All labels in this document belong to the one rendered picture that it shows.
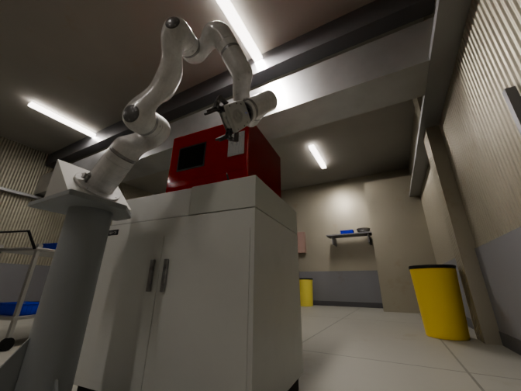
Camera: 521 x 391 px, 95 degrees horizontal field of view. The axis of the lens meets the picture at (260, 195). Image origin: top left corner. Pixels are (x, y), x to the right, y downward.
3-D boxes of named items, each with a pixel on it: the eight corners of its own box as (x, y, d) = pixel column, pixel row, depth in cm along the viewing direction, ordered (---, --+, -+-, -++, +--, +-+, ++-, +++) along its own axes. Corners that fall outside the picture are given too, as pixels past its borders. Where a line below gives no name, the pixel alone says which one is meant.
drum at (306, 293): (316, 306, 642) (314, 278, 667) (312, 306, 608) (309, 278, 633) (301, 305, 662) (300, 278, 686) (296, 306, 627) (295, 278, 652)
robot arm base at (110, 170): (77, 191, 93) (106, 154, 92) (70, 167, 104) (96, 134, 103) (123, 205, 109) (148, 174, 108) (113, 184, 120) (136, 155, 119)
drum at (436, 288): (481, 344, 231) (460, 264, 257) (423, 338, 252) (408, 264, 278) (469, 335, 270) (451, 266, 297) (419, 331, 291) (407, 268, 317)
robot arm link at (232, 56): (213, 74, 107) (243, 131, 103) (225, 42, 94) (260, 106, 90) (230, 73, 112) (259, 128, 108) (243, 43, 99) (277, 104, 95)
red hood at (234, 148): (214, 218, 272) (217, 170, 293) (281, 209, 240) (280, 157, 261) (163, 196, 207) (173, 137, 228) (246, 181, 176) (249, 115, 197)
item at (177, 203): (125, 228, 143) (130, 205, 148) (201, 219, 121) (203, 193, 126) (111, 225, 135) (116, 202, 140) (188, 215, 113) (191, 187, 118)
